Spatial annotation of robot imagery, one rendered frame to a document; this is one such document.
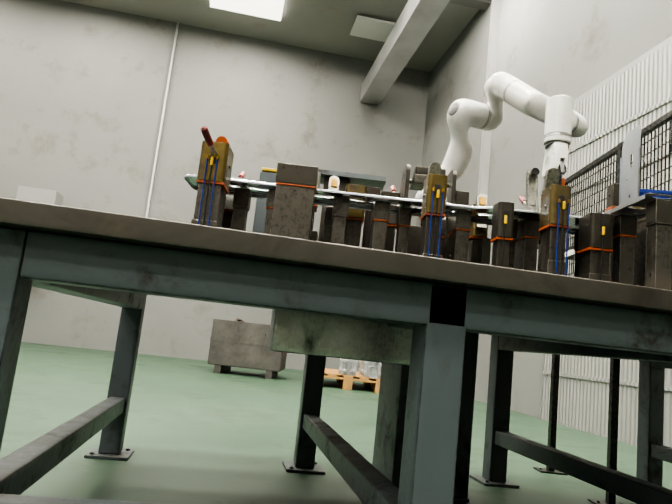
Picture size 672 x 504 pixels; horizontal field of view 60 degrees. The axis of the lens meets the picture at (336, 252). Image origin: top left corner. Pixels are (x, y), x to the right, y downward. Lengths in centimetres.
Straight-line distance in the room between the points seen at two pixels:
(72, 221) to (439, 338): 66
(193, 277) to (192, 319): 935
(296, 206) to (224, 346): 596
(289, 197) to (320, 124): 949
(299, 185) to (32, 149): 975
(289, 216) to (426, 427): 82
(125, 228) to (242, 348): 657
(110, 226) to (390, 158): 1037
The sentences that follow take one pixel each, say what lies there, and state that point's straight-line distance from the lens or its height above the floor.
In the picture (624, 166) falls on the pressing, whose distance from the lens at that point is 222.
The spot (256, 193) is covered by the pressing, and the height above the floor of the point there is 100.
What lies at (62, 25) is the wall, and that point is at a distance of 1201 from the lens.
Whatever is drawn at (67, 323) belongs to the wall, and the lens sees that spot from 1066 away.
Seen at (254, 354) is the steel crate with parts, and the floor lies 28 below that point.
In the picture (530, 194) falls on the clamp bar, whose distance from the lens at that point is 220.
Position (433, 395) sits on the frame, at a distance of 109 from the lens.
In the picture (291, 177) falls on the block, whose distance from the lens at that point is 170.
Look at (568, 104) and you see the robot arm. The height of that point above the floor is 137.
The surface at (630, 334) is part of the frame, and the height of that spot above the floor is 61.
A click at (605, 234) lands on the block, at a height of 92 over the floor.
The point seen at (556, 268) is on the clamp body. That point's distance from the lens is 174.
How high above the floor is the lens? 53
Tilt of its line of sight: 9 degrees up
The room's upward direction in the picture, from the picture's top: 6 degrees clockwise
